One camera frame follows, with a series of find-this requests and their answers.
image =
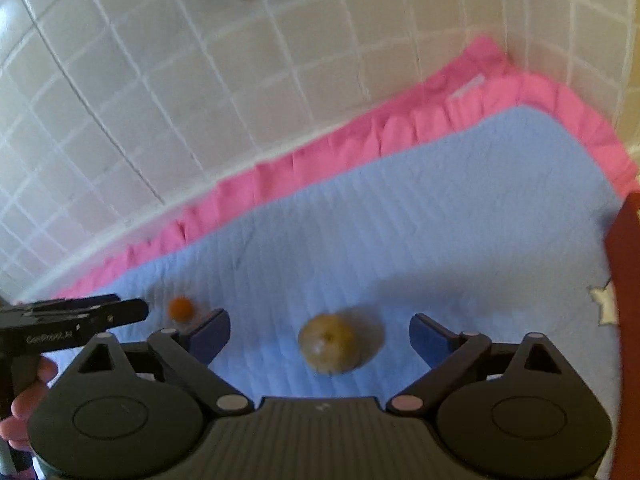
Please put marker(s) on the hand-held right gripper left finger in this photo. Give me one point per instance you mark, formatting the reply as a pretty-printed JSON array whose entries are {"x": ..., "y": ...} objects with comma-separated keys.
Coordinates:
[{"x": 212, "y": 337}]

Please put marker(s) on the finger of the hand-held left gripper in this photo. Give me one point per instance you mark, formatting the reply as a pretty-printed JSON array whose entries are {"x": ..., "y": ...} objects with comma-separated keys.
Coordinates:
[{"x": 125, "y": 311}]

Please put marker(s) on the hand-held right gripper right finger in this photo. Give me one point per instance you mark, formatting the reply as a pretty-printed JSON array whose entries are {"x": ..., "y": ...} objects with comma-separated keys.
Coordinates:
[{"x": 429, "y": 339}]

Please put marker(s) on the small orange fruit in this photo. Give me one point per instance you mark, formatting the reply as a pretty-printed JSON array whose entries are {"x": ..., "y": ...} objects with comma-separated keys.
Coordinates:
[{"x": 180, "y": 309}]

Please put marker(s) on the yellow-brown round fruit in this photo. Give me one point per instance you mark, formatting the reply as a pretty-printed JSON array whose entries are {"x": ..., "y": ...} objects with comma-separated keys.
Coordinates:
[{"x": 329, "y": 342}]

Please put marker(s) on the white tray with red rim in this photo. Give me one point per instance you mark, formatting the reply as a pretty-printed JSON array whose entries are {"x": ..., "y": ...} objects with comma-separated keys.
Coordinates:
[{"x": 627, "y": 285}]

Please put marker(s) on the person's left hand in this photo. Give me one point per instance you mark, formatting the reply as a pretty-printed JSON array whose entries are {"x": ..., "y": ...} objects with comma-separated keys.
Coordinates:
[{"x": 20, "y": 425}]

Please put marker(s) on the blue blanket with pink border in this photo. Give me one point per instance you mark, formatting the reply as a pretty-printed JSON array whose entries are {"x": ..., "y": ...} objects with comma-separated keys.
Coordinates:
[{"x": 400, "y": 210}]

